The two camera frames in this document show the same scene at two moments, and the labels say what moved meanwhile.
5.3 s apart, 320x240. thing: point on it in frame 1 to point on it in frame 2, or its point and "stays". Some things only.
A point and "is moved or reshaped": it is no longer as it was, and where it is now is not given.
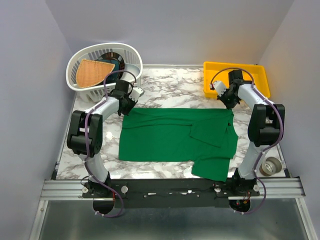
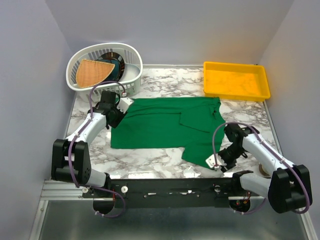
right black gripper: (228, 106) to (228, 165)
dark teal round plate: (116, 59) stays
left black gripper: (132, 103) to (115, 124)
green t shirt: (206, 137) is moved or reshaped
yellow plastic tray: (253, 74) stays
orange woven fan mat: (90, 72) stays
